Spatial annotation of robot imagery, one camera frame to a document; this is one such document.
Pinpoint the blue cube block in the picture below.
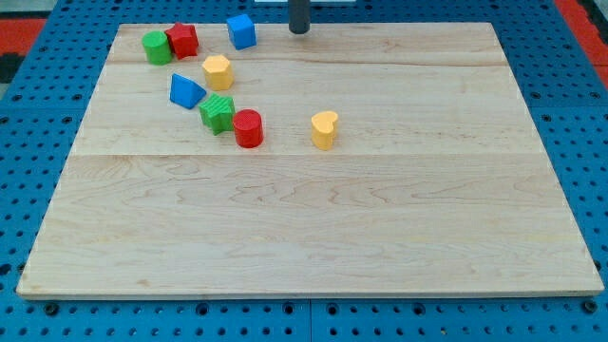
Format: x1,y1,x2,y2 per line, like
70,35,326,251
226,14,257,50

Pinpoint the green star block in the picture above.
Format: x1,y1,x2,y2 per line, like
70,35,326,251
199,93,236,135

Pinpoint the red star block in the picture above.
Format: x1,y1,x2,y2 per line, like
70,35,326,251
164,23,200,60

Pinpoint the yellow heart block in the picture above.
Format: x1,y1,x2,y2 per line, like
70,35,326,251
311,111,339,151

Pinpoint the red cylinder block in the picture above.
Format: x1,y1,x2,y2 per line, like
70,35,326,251
233,109,263,148

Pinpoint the light wooden board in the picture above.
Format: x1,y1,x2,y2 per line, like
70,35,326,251
17,23,604,300

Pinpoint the yellow hexagon block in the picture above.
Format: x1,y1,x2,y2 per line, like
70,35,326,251
202,55,234,91

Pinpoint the blue triangular prism block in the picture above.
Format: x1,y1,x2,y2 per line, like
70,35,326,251
169,73,207,109

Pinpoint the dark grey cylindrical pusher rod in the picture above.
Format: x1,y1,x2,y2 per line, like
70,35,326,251
287,0,311,34

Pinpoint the green cylinder block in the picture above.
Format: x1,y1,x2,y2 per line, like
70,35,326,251
142,30,172,66

